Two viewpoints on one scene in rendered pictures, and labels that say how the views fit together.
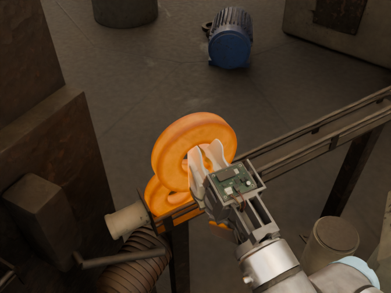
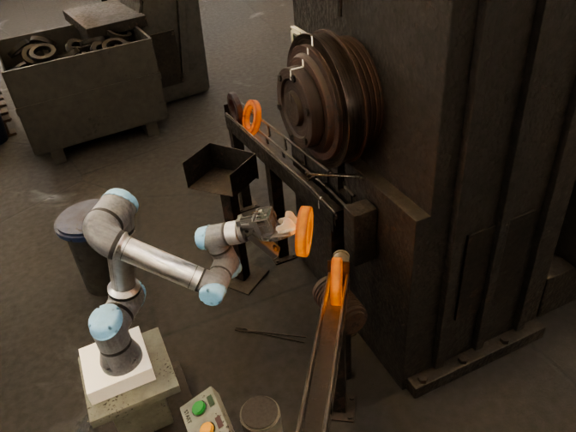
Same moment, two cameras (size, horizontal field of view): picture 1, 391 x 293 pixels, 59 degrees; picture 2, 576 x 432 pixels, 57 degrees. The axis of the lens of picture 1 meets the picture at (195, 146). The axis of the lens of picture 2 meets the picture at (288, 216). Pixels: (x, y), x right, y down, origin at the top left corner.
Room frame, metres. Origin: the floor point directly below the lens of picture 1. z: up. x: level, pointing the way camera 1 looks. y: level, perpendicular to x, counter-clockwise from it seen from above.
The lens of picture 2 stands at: (1.23, -1.01, 1.91)
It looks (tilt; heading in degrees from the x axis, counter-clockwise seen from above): 36 degrees down; 130
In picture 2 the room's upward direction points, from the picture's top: 5 degrees counter-clockwise
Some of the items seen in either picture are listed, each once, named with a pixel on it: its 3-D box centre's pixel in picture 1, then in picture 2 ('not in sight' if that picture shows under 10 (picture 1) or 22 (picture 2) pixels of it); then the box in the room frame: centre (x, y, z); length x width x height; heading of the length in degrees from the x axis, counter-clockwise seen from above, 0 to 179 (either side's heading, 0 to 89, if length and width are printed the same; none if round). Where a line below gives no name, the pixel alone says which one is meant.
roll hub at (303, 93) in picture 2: not in sight; (298, 107); (0.18, 0.34, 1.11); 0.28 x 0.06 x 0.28; 152
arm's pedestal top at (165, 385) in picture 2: not in sight; (128, 374); (-0.12, -0.43, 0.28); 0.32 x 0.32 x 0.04; 62
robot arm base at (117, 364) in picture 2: not in sight; (118, 351); (-0.12, -0.43, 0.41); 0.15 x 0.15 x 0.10
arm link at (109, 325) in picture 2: not in sight; (110, 327); (-0.13, -0.43, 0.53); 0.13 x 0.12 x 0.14; 117
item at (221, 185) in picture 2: not in sight; (230, 221); (-0.35, 0.42, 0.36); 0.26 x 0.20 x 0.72; 7
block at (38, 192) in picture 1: (47, 224); (361, 232); (0.44, 0.33, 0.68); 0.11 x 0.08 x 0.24; 62
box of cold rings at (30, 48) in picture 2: not in sight; (83, 84); (-2.53, 1.11, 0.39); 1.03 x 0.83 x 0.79; 66
